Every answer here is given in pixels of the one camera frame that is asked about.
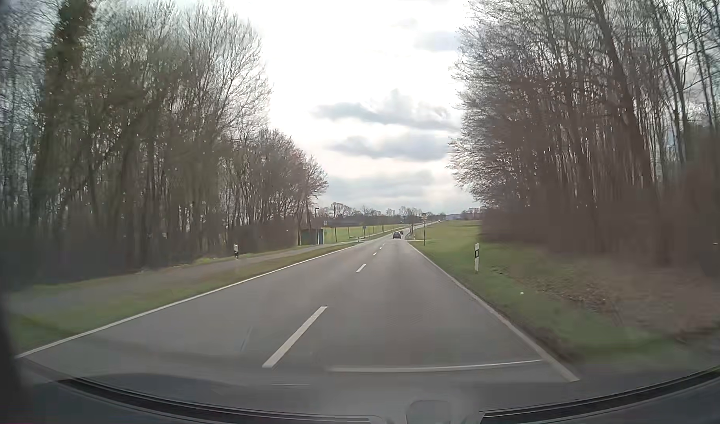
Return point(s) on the road sign on post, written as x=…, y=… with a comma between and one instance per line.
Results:
x=423, y=224

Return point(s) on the car's own bonnet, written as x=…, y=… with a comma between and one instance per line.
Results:
x=360, y=400

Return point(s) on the lamp post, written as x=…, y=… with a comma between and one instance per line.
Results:
x=315, y=218

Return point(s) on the green field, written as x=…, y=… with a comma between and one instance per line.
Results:
x=354, y=233

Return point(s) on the wood of bare trees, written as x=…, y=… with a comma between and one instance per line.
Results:
x=601, y=129
x=130, y=147

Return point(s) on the grey asphalt road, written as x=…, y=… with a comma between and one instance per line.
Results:
x=389, y=306

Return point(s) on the grass strip beside road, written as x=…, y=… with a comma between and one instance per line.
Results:
x=89, y=315

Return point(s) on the grey cycle path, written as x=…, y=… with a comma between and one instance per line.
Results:
x=130, y=285

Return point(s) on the road markings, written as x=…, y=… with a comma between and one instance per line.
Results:
x=295, y=337

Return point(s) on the distant row of trees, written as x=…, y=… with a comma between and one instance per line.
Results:
x=383, y=213

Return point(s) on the grass verge with leaf litter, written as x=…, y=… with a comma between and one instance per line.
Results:
x=530, y=288

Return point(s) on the small shelter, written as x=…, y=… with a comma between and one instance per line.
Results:
x=311, y=237

